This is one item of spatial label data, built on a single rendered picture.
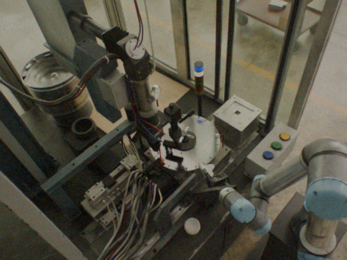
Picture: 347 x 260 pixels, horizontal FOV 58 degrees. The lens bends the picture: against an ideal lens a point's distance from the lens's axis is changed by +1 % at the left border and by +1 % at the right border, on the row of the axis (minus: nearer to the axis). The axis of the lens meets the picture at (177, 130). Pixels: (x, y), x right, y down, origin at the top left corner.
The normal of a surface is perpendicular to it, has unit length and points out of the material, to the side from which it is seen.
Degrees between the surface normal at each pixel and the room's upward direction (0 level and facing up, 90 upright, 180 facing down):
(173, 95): 0
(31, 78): 3
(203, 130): 0
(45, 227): 90
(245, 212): 58
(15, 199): 90
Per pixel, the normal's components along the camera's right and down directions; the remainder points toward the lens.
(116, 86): 0.73, 0.50
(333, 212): -0.35, 0.66
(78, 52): -0.63, 0.20
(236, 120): -0.08, -0.62
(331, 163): -0.30, -0.65
